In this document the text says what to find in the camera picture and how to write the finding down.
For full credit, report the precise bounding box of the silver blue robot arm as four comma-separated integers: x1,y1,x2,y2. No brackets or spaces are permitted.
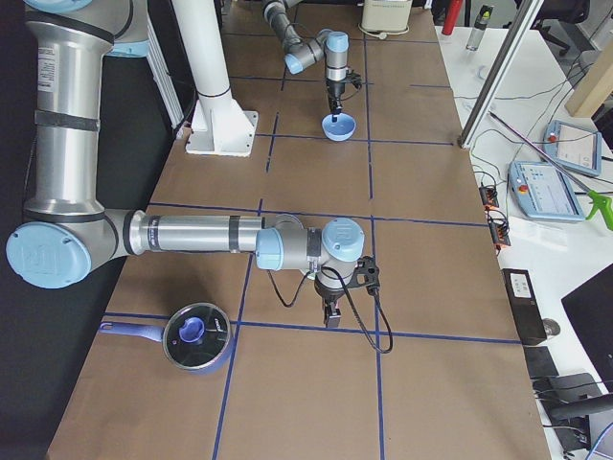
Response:
6,1,365,328
262,1,350,121

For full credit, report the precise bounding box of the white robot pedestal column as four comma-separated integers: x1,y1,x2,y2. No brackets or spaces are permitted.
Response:
172,0,259,157

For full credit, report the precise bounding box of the teach pendant near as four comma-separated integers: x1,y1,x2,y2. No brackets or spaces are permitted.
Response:
509,161,585,222

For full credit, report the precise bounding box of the chrome toaster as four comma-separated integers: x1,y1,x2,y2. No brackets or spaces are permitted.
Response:
360,0,413,35

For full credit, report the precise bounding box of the aluminium frame post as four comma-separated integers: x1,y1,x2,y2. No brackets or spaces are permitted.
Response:
458,0,544,149

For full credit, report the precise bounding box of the black monitor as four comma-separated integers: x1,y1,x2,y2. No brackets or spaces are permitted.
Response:
561,266,613,390

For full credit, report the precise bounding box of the clear water bottle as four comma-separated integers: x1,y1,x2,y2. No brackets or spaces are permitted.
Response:
465,5,493,52

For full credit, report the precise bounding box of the red bottle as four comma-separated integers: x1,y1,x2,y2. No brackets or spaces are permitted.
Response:
442,0,464,35

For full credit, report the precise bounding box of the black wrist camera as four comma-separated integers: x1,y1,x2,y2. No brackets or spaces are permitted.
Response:
344,70,363,90
352,256,380,297

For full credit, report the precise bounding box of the teach pendant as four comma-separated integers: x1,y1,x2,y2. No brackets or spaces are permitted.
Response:
509,161,585,222
543,120,602,177

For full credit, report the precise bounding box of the teach pendant far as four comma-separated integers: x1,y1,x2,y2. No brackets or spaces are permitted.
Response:
543,120,602,177

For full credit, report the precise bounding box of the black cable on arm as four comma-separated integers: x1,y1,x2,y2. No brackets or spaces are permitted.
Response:
265,265,395,356

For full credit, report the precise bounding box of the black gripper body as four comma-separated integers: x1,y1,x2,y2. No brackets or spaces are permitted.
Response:
327,79,346,99
314,267,345,307

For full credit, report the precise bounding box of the blue saucepan with glass lid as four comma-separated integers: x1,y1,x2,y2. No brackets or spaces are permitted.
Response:
99,302,235,374

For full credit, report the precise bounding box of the blue bowl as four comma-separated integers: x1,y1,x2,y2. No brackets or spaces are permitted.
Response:
321,113,356,142

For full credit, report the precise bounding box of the green handled reacher grabber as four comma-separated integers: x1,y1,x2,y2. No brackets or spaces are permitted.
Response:
488,110,613,230

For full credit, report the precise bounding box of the black power adapter box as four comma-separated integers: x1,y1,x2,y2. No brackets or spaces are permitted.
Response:
501,268,547,346

